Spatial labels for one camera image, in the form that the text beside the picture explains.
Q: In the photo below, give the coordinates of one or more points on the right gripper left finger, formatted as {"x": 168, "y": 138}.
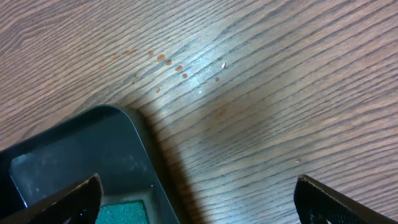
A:
{"x": 78, "y": 203}

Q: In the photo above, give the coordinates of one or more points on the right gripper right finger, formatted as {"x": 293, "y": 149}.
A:
{"x": 316, "y": 202}

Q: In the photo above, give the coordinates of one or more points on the green yellow sponge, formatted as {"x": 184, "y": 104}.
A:
{"x": 124, "y": 213}

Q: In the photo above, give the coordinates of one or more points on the black water tray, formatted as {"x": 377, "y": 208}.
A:
{"x": 114, "y": 143}

